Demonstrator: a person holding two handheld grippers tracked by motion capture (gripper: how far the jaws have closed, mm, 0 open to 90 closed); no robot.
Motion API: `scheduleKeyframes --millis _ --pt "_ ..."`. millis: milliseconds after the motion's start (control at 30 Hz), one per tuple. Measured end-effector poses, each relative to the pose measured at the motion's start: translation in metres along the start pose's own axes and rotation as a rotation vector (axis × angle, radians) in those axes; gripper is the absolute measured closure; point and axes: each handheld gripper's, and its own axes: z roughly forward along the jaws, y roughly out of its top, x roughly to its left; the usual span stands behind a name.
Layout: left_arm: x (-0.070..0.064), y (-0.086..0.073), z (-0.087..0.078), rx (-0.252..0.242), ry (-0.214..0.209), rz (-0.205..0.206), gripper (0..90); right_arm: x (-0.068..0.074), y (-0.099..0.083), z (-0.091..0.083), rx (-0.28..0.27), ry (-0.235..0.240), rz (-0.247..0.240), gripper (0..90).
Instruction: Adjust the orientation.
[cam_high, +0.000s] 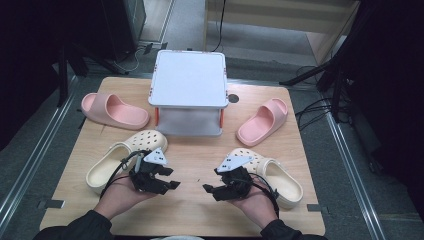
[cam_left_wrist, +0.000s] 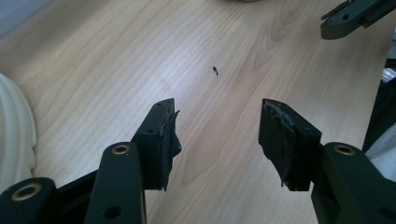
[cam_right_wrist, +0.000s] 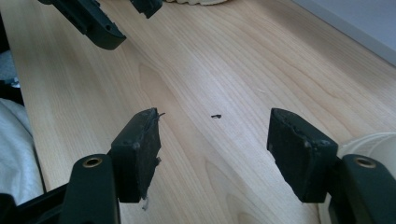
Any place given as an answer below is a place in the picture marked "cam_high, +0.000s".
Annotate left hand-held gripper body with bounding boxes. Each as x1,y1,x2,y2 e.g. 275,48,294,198
129,148,169,195

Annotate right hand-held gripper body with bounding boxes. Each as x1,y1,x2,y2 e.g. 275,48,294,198
215,154,255,202

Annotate cream perforated clog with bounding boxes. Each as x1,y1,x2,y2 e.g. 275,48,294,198
226,147,304,210
85,129,169,195

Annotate pink slipper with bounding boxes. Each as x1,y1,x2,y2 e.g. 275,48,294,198
236,97,289,148
80,92,151,131

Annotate white shoe rack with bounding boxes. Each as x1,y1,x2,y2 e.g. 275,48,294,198
148,49,230,138

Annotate person's right hand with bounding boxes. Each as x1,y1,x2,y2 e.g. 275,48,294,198
228,181,279,230

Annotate person's left hand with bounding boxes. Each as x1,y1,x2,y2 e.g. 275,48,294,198
93,171,158,221

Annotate grey tape strip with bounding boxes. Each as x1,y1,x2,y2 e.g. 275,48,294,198
306,203,329,214
37,199,66,210

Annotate small dark floor plug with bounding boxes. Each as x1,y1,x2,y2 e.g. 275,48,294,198
143,41,169,56

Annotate black cabinet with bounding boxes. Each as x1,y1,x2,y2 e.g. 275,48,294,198
99,0,147,62

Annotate light wooden shelf unit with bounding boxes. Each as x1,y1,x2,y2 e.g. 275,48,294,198
203,0,363,66

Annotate dark curtain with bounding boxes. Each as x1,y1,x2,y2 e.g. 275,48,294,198
346,0,424,214

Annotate left hand-held gripper black cable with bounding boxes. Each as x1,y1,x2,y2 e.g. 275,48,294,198
99,149,149,199

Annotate black floor cables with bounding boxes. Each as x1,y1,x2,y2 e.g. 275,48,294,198
294,96,351,132

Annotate white floor cable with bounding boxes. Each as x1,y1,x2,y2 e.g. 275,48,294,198
113,46,142,73

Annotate metal floor rail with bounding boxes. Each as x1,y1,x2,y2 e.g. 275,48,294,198
324,111,388,240
0,74,79,228

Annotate black hanging cable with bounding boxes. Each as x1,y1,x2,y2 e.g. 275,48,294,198
209,0,228,53

